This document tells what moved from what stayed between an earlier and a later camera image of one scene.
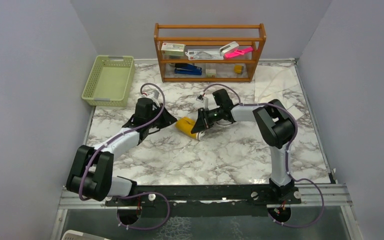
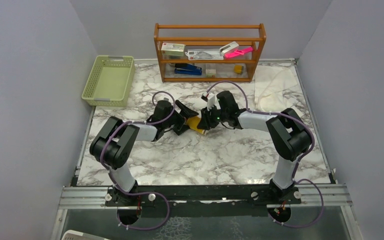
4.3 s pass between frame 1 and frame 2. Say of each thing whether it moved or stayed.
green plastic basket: stayed
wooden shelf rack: stayed
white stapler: stayed
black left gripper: moved
